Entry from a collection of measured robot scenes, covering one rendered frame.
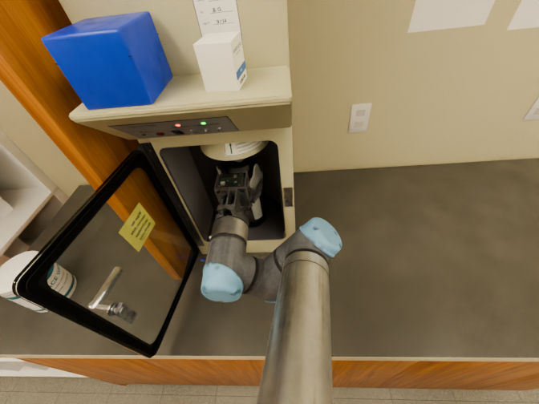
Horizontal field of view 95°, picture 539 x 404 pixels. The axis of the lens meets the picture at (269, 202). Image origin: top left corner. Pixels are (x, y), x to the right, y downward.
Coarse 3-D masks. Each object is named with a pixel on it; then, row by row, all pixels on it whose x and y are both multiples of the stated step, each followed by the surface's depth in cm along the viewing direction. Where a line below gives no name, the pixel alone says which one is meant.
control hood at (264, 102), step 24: (264, 72) 39; (288, 72) 38; (168, 96) 36; (192, 96) 35; (216, 96) 34; (240, 96) 34; (264, 96) 33; (288, 96) 33; (96, 120) 36; (120, 120) 36; (144, 120) 37; (168, 120) 38; (240, 120) 40; (264, 120) 40; (288, 120) 41
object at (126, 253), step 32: (96, 192) 42; (128, 192) 48; (64, 224) 37; (96, 224) 42; (128, 224) 49; (160, 224) 59; (64, 256) 37; (96, 256) 42; (128, 256) 49; (160, 256) 60; (64, 288) 37; (96, 288) 43; (128, 288) 50; (160, 288) 61; (160, 320) 62
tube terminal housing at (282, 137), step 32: (64, 0) 35; (96, 0) 35; (128, 0) 34; (160, 0) 34; (256, 0) 34; (160, 32) 37; (192, 32) 37; (256, 32) 37; (192, 64) 40; (256, 64) 40; (288, 64) 40; (288, 128) 49; (160, 160) 55; (288, 160) 54; (288, 224) 71
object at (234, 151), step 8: (216, 144) 55; (224, 144) 55; (232, 144) 55; (240, 144) 55; (248, 144) 55; (256, 144) 57; (264, 144) 58; (208, 152) 58; (216, 152) 56; (224, 152) 56; (232, 152) 55; (240, 152) 55; (248, 152) 56; (256, 152) 57; (224, 160) 56
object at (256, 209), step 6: (222, 162) 67; (258, 162) 66; (222, 168) 66; (246, 180) 65; (258, 198) 73; (258, 204) 74; (264, 204) 78; (246, 210) 74; (252, 210) 74; (258, 210) 76; (264, 210) 79; (252, 216) 76; (258, 216) 77
